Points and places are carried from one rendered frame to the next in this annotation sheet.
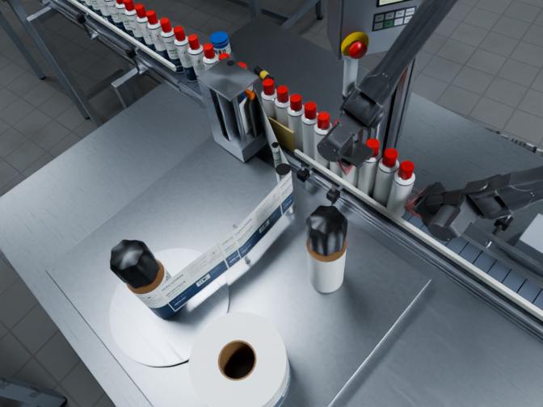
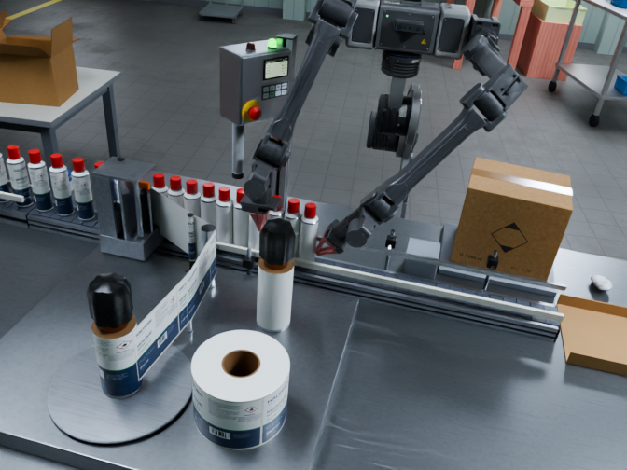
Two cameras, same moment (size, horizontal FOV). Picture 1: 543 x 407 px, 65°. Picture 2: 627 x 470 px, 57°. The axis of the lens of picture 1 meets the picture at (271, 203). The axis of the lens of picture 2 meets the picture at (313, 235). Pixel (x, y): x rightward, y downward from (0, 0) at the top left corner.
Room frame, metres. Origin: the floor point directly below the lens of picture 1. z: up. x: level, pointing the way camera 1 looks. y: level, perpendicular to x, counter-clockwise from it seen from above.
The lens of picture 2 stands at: (-0.50, 0.60, 1.90)
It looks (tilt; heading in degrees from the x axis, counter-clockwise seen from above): 33 degrees down; 318
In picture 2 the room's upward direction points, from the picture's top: 5 degrees clockwise
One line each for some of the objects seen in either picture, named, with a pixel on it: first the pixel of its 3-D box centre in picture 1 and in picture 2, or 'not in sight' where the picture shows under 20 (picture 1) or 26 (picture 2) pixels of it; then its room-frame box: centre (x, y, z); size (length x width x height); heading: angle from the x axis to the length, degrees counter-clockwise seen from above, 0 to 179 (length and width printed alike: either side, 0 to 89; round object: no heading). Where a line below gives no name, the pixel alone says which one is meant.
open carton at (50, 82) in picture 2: not in sight; (27, 57); (2.62, -0.17, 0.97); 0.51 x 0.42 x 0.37; 139
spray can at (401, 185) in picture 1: (400, 190); (308, 235); (0.57, -0.33, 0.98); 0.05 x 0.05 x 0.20
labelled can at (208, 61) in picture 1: (214, 72); (82, 189); (1.16, 0.11, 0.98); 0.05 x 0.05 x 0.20
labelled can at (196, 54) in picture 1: (199, 63); (61, 185); (1.22, 0.15, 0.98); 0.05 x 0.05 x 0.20
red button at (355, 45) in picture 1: (357, 48); (254, 113); (0.72, -0.23, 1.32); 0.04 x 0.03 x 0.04; 92
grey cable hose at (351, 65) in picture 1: (351, 65); (238, 145); (0.84, -0.26, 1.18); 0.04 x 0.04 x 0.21
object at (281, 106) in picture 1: (284, 115); (176, 208); (0.91, -0.09, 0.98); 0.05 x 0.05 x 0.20
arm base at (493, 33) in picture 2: not in sight; (484, 42); (0.62, -1.05, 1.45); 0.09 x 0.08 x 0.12; 44
